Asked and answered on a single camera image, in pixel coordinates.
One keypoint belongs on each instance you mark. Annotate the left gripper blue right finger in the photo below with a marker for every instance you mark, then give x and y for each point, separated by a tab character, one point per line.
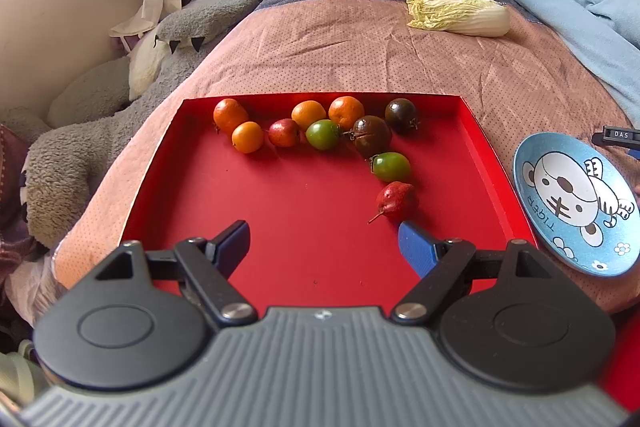
421	250

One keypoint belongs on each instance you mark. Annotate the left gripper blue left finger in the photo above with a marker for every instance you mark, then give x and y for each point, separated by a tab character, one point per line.
228	249

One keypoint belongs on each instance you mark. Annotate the red pear with stem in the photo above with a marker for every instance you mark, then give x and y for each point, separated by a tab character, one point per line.
397	202

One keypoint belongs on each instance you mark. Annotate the green tomato front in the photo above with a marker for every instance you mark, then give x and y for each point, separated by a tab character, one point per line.
390	166

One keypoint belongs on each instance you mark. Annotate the green tomato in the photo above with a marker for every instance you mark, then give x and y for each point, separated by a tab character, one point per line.
390	166
323	134

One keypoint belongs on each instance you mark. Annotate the small orange kumquat front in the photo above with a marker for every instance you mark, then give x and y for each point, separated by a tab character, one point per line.
247	137

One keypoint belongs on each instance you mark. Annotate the small orange kumquat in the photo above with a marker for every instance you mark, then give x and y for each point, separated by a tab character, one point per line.
306	113
247	137

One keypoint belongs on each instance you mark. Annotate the dark purple tomato large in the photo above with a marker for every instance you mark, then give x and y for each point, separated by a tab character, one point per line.
370	135

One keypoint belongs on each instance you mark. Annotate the small red fruit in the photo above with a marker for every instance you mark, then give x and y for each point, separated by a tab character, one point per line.
284	133

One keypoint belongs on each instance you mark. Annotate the large orange tangerine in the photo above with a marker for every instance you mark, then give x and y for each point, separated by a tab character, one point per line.
229	114

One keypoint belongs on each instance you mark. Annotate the dark purple tomato small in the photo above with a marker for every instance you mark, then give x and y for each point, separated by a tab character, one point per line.
401	115

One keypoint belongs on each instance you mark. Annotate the small orange kumquat back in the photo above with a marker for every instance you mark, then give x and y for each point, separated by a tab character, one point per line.
306	113

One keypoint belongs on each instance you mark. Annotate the blue tiger cartoon plate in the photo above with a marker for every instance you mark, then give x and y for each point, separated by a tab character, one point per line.
578	203

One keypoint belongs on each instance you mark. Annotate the salmon dotted bedspread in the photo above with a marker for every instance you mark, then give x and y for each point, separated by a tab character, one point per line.
515	86

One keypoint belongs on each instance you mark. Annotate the red shallow tray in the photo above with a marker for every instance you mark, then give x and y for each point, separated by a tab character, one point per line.
315	236

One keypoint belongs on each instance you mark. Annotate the napa cabbage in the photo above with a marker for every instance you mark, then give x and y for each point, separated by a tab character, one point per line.
476	18

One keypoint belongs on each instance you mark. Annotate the grey Totoro plush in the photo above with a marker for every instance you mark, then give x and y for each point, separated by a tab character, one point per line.
94	119

